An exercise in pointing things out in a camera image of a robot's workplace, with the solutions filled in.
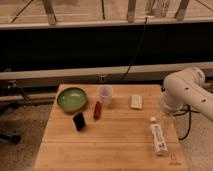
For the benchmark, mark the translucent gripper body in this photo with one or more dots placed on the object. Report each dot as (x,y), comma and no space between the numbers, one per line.
(167,121)

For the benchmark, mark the black eraser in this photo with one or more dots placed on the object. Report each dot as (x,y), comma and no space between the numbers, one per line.
(79,121)

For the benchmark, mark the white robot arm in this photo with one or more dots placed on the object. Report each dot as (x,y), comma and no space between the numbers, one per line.
(186,87)

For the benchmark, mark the white tube bottle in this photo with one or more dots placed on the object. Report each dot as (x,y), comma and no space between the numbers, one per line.
(160,146)

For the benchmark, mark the white rectangular block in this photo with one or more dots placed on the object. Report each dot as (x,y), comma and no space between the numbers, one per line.
(136,102)

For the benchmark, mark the translucent plastic cup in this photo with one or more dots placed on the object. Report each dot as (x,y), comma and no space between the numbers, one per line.
(105,94)

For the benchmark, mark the red-brown oblong object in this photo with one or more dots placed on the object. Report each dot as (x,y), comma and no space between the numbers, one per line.
(97,110)

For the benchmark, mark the green bowl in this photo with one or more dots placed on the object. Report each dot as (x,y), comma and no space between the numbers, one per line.
(72,99)

